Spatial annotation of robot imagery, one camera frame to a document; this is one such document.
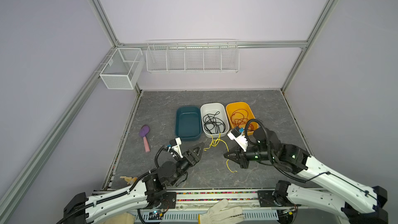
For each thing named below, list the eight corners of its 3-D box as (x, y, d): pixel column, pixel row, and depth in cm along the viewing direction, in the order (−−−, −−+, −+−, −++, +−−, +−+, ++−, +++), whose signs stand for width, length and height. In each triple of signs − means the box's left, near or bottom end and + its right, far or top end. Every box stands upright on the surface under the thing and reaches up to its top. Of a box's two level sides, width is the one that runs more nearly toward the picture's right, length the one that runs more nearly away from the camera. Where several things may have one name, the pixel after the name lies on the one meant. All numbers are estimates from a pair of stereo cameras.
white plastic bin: (200, 138, 97) (200, 133, 92) (201, 108, 112) (200, 102, 107) (228, 138, 97) (230, 133, 92) (225, 108, 112) (226, 102, 107)
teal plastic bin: (173, 141, 96) (171, 136, 92) (177, 111, 111) (176, 106, 107) (201, 141, 96) (200, 136, 92) (201, 111, 111) (201, 105, 106)
